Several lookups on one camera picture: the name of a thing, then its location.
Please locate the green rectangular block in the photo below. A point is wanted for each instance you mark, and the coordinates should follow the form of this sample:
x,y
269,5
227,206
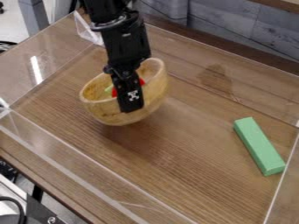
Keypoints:
x,y
261,149

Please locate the clear acrylic corner bracket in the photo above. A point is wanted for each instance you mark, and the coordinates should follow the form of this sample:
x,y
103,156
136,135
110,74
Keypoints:
x,y
84,31

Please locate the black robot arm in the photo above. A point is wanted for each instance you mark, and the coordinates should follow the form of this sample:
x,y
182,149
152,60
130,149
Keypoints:
x,y
103,11

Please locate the clear acrylic tray wall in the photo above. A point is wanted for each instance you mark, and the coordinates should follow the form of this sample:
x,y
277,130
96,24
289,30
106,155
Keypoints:
x,y
174,169

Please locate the red felt strawberry toy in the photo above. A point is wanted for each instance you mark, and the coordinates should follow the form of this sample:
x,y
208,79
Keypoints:
x,y
142,82

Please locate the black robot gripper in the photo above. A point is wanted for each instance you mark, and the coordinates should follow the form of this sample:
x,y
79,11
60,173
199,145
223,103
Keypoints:
x,y
126,41

